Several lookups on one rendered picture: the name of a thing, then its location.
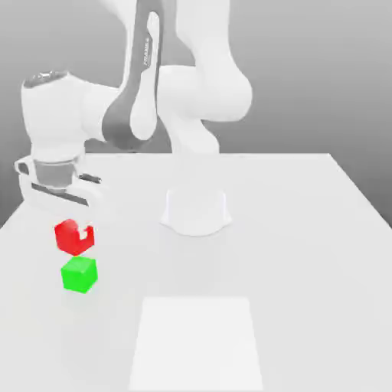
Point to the small red cube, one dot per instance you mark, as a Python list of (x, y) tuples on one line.
[(68, 237)]

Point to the small green cube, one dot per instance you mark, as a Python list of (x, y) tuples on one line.
[(79, 275)]

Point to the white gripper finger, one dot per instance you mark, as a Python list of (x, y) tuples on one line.
[(84, 232)]

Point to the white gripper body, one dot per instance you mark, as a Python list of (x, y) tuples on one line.
[(58, 204)]

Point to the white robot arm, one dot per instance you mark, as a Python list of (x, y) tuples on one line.
[(202, 98)]

